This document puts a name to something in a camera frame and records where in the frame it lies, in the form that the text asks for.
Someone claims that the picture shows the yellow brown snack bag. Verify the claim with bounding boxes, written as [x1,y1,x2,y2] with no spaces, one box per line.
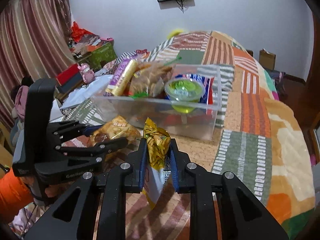
[87,115,142,159]

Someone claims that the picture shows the yellow white chips packet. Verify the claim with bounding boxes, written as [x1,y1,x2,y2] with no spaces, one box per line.
[143,118,171,209]

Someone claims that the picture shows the purple wafer roll packet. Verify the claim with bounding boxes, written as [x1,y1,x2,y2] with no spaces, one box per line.
[105,58,138,96]

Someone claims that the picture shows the orange sleeve forearm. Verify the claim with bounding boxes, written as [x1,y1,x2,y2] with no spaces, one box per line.
[0,170,34,224]

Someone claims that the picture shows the clear bag brown snacks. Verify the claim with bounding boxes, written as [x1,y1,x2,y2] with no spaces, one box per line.
[129,61,176,98]

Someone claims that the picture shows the red flat box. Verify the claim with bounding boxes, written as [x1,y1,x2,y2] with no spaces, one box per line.
[56,63,79,86]

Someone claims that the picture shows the white pillow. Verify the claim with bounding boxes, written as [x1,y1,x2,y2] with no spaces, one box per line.
[60,75,113,110]

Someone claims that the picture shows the pink plush toy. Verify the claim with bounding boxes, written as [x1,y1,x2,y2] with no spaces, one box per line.
[78,63,95,84]

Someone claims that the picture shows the patchwork striped bed quilt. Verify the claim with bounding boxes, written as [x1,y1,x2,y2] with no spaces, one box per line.
[60,30,316,240]

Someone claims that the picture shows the green storage box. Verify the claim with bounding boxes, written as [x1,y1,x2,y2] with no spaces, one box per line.
[78,42,117,72]

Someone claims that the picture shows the striped pink curtain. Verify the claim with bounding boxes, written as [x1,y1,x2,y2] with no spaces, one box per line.
[1,0,75,128]

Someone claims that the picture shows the red plastic bag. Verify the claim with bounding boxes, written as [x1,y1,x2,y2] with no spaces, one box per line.
[71,21,93,42]

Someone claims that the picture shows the clear plastic storage bin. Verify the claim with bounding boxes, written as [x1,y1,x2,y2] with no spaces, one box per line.
[91,64,222,141]

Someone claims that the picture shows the green jelly cup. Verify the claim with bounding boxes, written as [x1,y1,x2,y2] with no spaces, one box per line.
[164,77,206,114]

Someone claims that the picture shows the blue snack packet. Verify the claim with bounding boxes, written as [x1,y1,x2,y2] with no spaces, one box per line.
[169,74,214,105]

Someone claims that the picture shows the yellow curved chair back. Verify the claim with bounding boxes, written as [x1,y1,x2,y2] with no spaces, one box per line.
[167,29,184,39]

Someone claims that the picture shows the brown cardboard box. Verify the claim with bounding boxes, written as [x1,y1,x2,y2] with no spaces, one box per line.
[259,49,276,70]

